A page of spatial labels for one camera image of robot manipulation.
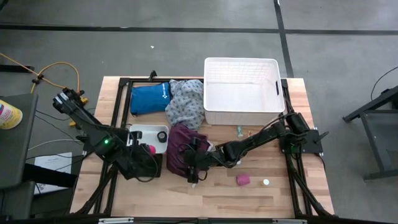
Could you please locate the grey patterned hospital gown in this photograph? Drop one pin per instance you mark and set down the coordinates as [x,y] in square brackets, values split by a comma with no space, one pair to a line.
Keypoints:
[186,102]

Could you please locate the red bandage roll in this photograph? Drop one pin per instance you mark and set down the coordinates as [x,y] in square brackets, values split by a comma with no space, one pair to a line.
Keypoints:
[152,150]

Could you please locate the pink bandage roll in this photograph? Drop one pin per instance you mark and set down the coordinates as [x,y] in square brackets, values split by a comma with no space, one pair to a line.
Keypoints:
[243,180]

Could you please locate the dark grey cart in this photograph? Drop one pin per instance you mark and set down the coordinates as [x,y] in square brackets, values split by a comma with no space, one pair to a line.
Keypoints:
[15,149]

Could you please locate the black floor bar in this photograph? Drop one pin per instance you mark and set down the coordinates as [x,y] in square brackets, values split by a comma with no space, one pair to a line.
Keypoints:
[15,68]

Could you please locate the amber pill bottle white cap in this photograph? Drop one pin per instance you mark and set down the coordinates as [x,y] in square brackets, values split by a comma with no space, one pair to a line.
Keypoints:
[266,182]

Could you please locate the silver aluminium bracket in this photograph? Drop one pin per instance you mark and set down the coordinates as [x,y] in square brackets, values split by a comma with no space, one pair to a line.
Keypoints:
[116,221]
[289,221]

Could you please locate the small white plastic bin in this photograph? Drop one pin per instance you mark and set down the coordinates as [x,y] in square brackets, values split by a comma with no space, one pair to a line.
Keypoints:
[149,132]

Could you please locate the white paper sheet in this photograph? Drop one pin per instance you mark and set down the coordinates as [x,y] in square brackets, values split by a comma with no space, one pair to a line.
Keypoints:
[53,161]

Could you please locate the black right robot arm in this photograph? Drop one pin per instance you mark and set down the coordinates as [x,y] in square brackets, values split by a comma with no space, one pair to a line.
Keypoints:
[258,138]

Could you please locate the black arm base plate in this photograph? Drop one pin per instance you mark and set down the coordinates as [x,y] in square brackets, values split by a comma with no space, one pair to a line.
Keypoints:
[312,144]
[87,147]

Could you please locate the blue fabric pouch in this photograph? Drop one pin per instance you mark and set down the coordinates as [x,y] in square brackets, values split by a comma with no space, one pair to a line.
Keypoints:
[149,99]

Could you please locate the white paper tag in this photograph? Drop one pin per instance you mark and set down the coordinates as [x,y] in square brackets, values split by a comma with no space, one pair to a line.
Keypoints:
[194,185]

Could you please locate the yellow labelled canister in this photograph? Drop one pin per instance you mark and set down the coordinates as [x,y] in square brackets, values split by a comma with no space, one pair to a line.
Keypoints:
[9,115]

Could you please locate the large white perforated basket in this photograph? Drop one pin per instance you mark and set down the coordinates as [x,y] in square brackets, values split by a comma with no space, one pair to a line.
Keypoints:
[242,93]

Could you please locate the black bandage roll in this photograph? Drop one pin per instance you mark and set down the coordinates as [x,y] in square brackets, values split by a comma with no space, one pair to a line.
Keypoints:
[158,137]

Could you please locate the black metal stand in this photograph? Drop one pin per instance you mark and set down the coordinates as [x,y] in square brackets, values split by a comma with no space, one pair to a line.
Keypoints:
[377,140]

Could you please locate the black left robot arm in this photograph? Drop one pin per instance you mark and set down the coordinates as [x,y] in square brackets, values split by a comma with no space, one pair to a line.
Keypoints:
[90,127]

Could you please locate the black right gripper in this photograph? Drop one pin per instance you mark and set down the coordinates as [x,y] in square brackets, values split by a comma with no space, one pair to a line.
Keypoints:
[199,157]

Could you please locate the black aluminium table frame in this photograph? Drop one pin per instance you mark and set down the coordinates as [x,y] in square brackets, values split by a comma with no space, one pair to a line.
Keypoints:
[140,80]

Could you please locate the dark purple cloth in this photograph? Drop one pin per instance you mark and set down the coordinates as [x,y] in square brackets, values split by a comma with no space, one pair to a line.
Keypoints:
[178,137]

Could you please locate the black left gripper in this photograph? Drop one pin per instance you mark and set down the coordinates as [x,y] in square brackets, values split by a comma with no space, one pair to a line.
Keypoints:
[140,161]

